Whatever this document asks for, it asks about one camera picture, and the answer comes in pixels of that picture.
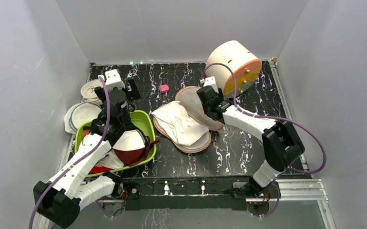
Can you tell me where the white round mesh bag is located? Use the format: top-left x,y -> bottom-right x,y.
64,102 -> 102,134

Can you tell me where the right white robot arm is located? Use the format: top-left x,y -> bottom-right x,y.
196,86 -> 305,198

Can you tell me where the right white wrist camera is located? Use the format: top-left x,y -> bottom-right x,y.
200,76 -> 219,94

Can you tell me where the dark red bra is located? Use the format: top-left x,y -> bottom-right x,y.
89,139 -> 159,174

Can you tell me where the floral mesh laundry bag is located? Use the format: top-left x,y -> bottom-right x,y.
153,86 -> 223,154

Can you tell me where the black garment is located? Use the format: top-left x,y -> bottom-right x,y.
90,117 -> 121,138

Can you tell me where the small pink block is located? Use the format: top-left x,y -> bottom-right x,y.
159,84 -> 169,94

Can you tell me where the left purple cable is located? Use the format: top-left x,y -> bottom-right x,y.
29,75 -> 113,229

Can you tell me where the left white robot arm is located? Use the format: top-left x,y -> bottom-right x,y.
29,75 -> 140,229

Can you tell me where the purple cable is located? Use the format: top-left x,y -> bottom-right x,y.
201,62 -> 327,218
29,75 -> 113,229

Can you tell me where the green plastic basket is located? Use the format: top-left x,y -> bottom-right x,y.
71,110 -> 157,172

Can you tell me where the white bra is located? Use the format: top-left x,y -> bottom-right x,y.
151,101 -> 210,149

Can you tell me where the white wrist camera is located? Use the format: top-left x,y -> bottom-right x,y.
104,69 -> 125,91
200,76 -> 219,94

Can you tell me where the cream cylindrical drum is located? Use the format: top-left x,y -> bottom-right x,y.
205,40 -> 262,99

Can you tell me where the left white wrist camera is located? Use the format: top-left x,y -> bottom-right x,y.
104,69 -> 125,91

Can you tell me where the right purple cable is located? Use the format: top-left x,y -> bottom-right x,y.
201,62 -> 327,218

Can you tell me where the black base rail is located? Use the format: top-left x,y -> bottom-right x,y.
89,177 -> 275,212

